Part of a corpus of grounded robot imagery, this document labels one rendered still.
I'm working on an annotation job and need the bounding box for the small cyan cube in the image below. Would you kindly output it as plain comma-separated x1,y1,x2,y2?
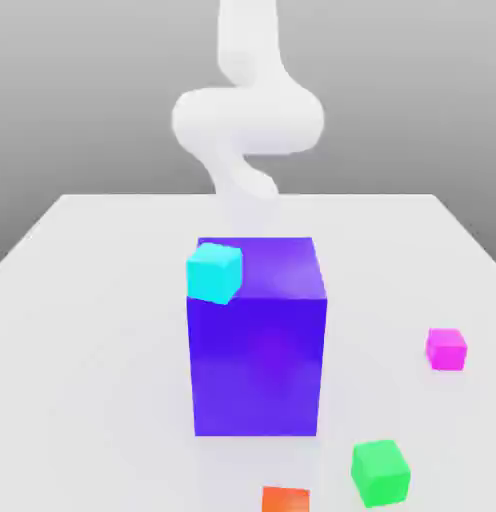
186,241,244,306

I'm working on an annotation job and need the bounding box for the small magenta cube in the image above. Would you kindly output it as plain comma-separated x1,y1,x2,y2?
425,327,469,372

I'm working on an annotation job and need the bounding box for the small orange cube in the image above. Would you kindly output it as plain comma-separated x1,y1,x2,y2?
261,485,311,512

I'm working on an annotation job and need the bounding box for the small green cube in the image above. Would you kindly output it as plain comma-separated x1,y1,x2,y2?
350,438,412,509

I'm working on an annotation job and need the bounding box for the large purple box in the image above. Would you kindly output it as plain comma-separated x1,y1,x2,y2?
186,236,328,438

